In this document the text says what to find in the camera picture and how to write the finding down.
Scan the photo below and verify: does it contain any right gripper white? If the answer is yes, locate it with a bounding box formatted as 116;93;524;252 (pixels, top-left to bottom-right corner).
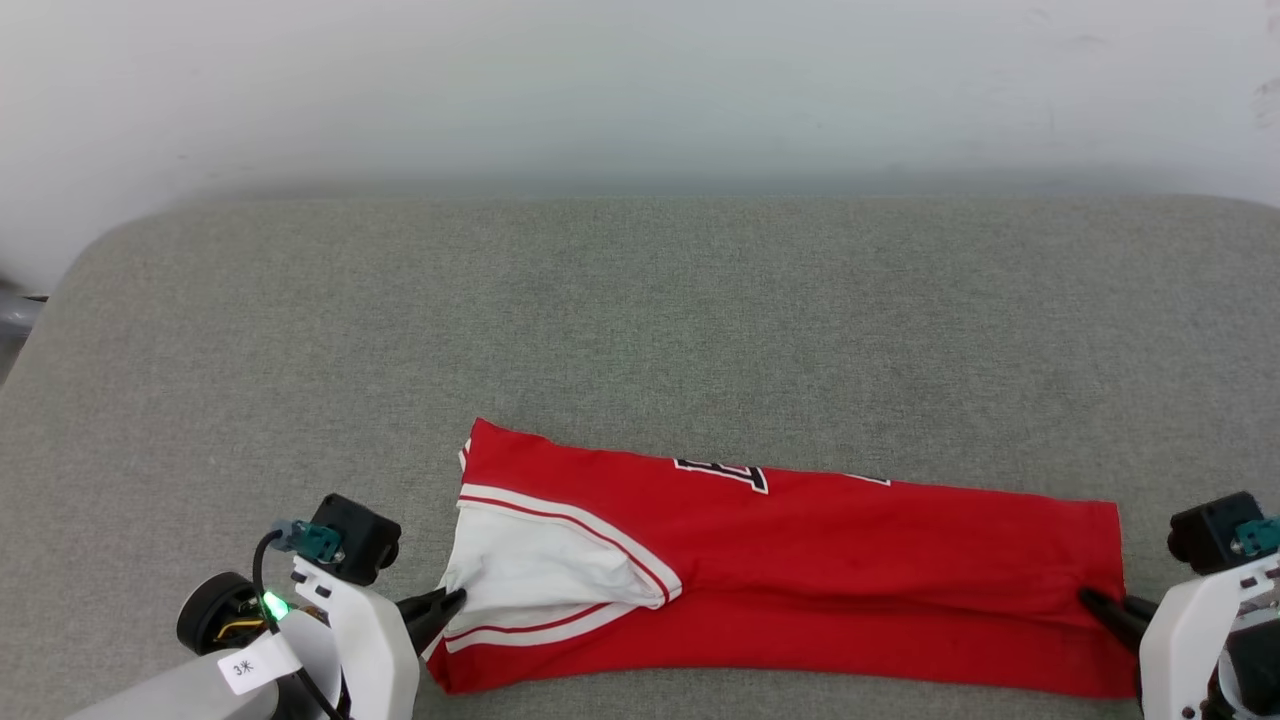
1077;552;1280;720

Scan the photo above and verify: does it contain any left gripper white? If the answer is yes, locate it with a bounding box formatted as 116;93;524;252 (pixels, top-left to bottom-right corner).
177;555;467;720

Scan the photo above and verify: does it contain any red and white jersey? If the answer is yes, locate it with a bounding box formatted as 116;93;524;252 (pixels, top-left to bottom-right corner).
425;417;1141;699

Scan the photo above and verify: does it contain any grey fabric sofa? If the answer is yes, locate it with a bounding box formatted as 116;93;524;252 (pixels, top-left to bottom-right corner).
0;195;1280;720

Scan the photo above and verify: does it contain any grey metal tube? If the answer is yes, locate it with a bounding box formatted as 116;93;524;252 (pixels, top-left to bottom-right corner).
0;285;49;341

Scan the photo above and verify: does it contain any teal cable connector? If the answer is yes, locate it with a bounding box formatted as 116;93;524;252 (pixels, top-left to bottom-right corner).
270;518;346;566
1232;515;1280;559

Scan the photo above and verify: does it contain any white paper cable tag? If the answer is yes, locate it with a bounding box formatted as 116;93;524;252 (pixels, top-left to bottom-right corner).
217;633;303;697

